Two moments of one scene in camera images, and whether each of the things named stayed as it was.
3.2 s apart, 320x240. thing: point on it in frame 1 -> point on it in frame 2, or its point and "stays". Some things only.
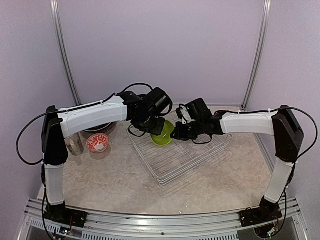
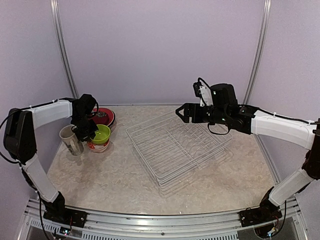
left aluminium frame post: [54, 5] stays
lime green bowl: [165, 138] -> [102, 135]
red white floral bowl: [97, 142] stays
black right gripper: [180, 134] -> [196, 118]
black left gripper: [157, 131] -> [85, 137]
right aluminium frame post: [256, 69] stays
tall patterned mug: [75, 144] stays
